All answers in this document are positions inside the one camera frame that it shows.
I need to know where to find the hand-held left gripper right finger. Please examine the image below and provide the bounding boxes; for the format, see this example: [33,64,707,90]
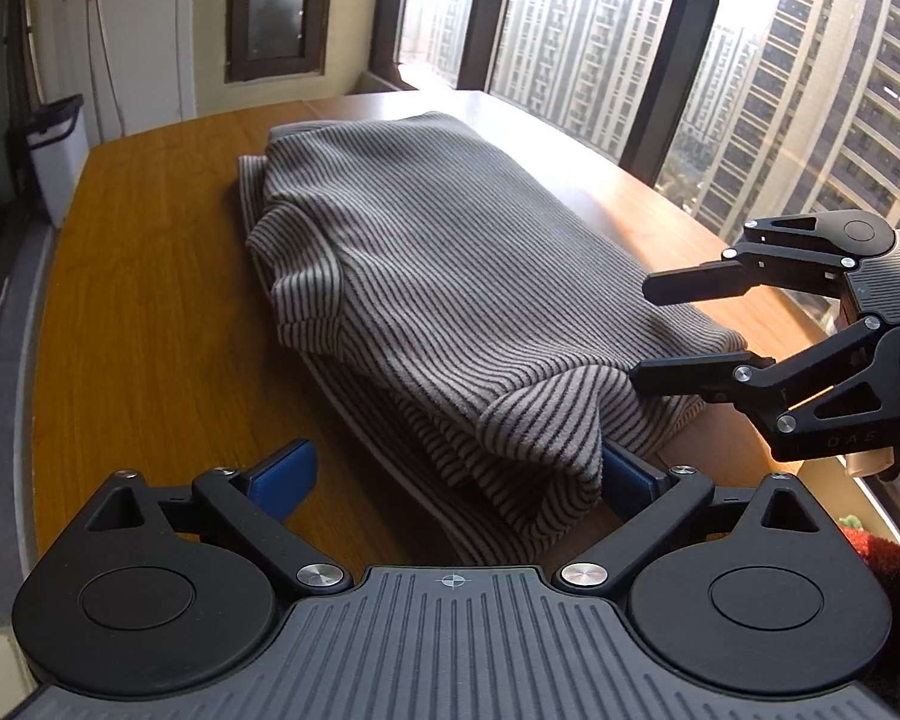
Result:
[555,444,833,599]

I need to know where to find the dark red fuzzy clothing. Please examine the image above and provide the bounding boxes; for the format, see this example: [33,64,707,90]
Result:
[840,529,900,720]

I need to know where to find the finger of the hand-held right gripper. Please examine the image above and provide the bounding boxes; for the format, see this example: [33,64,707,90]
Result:
[643,214,857,307]
[631,313,882,462]

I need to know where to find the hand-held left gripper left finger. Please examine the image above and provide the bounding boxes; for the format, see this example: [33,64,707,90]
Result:
[75,441,353,599]

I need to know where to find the apartment buildings outside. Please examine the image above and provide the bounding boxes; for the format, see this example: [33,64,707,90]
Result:
[397,0,900,331]

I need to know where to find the dark window frame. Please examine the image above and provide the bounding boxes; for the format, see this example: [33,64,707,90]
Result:
[367,0,900,541]

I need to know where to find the dark framed frosted glass door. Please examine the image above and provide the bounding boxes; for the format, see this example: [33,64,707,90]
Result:
[225,0,338,83]

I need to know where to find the white bin with black rim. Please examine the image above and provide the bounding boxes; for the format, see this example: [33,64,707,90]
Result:
[26,94,91,230]

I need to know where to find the thin red pole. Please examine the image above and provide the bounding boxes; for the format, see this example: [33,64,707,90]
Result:
[62,0,123,140]

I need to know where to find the grey striped garment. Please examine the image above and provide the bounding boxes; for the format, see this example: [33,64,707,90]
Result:
[236,111,751,567]

